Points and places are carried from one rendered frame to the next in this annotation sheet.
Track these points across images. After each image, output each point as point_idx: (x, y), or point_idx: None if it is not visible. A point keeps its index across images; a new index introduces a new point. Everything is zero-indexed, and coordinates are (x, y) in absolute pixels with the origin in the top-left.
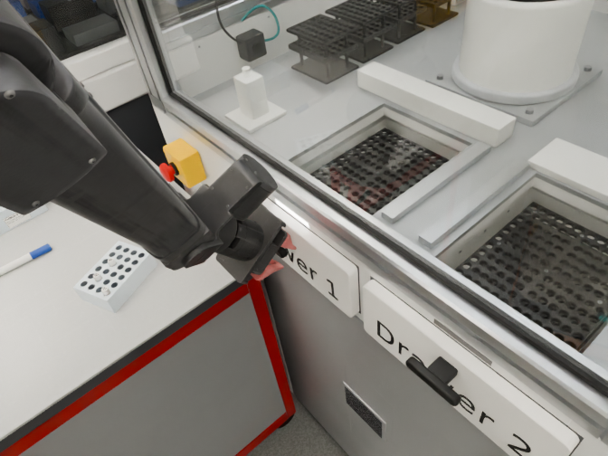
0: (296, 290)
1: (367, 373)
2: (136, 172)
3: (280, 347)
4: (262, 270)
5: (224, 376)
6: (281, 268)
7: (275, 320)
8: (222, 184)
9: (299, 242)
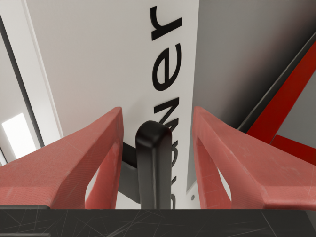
0: (229, 67)
1: None
2: None
3: (293, 59)
4: (283, 225)
5: None
6: (201, 110)
7: (274, 81)
8: None
9: (98, 110)
